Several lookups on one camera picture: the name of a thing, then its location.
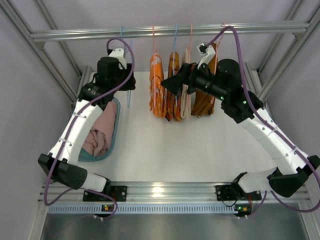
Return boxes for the orange white tie-dye trousers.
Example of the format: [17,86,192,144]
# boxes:
[149,52,167,118]

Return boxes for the pink wire hanger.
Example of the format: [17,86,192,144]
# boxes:
[210,21,226,105]
[186,23,193,107]
[151,25,157,110]

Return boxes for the blue wire hanger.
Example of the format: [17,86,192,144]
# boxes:
[172,23,178,107]
[120,25,134,109]

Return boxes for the pink trousers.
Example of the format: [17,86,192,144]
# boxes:
[82,100,118,157]

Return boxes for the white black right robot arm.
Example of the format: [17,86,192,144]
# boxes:
[161,59,320,198]

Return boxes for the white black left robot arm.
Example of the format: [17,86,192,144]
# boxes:
[38,56,135,192]

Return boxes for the orange brown patterned trousers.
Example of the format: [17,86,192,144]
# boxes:
[165,51,182,122]

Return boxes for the beige trousers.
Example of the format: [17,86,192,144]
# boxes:
[180,46,191,120]

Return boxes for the teal plastic basket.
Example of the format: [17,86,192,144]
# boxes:
[78,98,121,162]

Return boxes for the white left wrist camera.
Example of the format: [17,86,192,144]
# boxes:
[107,48,127,69]

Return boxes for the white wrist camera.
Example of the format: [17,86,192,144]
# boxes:
[107,48,127,69]
[197,43,216,68]

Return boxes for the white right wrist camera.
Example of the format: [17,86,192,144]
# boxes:
[197,43,216,68]

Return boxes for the aluminium right frame strut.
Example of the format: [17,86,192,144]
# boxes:
[244,0,320,112]

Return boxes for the aluminium frame strut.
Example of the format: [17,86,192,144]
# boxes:
[0,0,90,102]
[244,0,320,112]

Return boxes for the aluminium hanging rail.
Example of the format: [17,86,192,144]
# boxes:
[31,20,311,42]

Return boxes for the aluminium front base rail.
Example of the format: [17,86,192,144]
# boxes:
[47,181,311,204]

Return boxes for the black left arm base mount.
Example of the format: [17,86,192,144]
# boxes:
[82,185,128,202]

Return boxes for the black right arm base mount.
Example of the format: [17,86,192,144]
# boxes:
[215,184,262,202]

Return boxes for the aluminium left frame strut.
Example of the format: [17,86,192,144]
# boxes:
[0,0,90,102]

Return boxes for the grey slotted cable duct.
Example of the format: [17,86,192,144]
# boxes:
[47,203,239,214]

